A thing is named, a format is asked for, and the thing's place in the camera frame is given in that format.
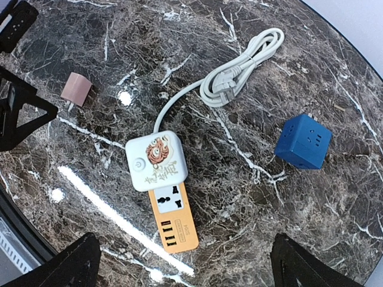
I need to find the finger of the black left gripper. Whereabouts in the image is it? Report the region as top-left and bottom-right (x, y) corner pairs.
(1, 67), (58, 151)
(1, 1), (38, 53)

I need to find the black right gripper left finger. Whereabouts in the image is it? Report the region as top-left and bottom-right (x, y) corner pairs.
(5, 233), (101, 286)

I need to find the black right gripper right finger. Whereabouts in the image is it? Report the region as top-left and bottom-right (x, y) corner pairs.
(270, 233), (360, 286)

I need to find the pink wall charger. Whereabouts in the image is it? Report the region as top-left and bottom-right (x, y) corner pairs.
(60, 72), (93, 112)

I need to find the white cube socket adapter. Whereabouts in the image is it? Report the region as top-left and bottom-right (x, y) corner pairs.
(125, 130), (188, 192)

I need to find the orange power strip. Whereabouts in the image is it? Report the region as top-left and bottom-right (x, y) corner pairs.
(148, 183), (199, 254)

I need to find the blue cube socket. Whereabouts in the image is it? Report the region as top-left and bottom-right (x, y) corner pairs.
(274, 114), (332, 169)

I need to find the black front rail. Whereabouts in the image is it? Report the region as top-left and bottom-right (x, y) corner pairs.
(1, 185), (57, 264)

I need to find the white slotted cable duct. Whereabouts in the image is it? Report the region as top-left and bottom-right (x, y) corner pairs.
(1, 218), (41, 274)

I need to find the white cord of orange strip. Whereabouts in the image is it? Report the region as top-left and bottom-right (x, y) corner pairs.
(151, 28), (285, 134)

